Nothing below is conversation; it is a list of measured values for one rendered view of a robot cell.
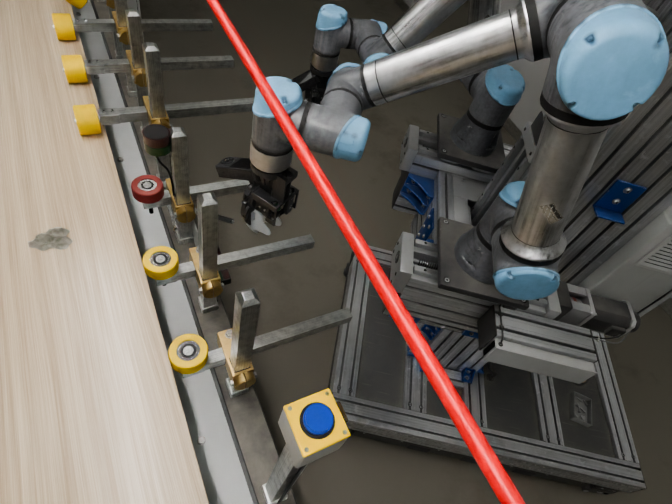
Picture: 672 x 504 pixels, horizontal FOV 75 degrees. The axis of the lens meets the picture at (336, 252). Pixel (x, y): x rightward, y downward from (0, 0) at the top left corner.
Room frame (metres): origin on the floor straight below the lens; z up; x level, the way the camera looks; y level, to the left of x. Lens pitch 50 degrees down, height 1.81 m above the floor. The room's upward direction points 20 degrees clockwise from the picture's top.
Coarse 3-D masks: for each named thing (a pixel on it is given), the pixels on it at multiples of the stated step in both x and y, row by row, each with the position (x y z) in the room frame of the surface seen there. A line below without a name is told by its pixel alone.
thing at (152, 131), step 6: (150, 126) 0.76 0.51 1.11; (156, 126) 0.76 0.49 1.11; (162, 126) 0.77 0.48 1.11; (144, 132) 0.73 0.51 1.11; (150, 132) 0.74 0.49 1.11; (156, 132) 0.74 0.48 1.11; (162, 132) 0.75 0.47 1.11; (168, 132) 0.76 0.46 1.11; (150, 138) 0.72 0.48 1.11; (156, 138) 0.73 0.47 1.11; (162, 138) 0.73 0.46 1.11; (156, 156) 0.74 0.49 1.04; (174, 192) 0.76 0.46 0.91
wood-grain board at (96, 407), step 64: (0, 0) 1.33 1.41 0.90; (64, 0) 1.47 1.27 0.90; (0, 64) 1.01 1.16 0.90; (0, 128) 0.77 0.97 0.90; (64, 128) 0.85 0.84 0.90; (0, 192) 0.58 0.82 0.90; (64, 192) 0.64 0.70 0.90; (0, 256) 0.42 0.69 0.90; (64, 256) 0.48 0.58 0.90; (128, 256) 0.53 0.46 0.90; (0, 320) 0.29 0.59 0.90; (64, 320) 0.34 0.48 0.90; (128, 320) 0.38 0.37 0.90; (0, 384) 0.19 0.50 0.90; (64, 384) 0.22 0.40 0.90; (128, 384) 0.26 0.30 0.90; (0, 448) 0.09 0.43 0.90; (64, 448) 0.12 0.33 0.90; (128, 448) 0.16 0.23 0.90; (192, 448) 0.19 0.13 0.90
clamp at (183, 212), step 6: (168, 180) 0.83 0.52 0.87; (168, 186) 0.81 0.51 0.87; (174, 198) 0.77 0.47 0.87; (174, 204) 0.75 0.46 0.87; (180, 204) 0.76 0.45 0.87; (186, 204) 0.77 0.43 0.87; (192, 204) 0.77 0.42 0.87; (174, 210) 0.75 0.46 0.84; (180, 210) 0.74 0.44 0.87; (186, 210) 0.75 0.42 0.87; (192, 210) 0.76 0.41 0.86; (174, 216) 0.73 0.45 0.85; (180, 216) 0.73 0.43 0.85; (186, 216) 0.75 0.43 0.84; (192, 216) 0.75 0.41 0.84; (186, 222) 0.74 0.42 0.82
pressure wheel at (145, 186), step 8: (144, 176) 0.78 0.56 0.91; (152, 176) 0.79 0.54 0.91; (136, 184) 0.74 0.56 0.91; (144, 184) 0.75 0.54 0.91; (152, 184) 0.76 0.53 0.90; (160, 184) 0.77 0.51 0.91; (136, 192) 0.72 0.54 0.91; (144, 192) 0.73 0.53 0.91; (152, 192) 0.74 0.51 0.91; (160, 192) 0.75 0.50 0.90; (144, 200) 0.72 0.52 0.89; (152, 200) 0.73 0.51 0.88; (152, 208) 0.75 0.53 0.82
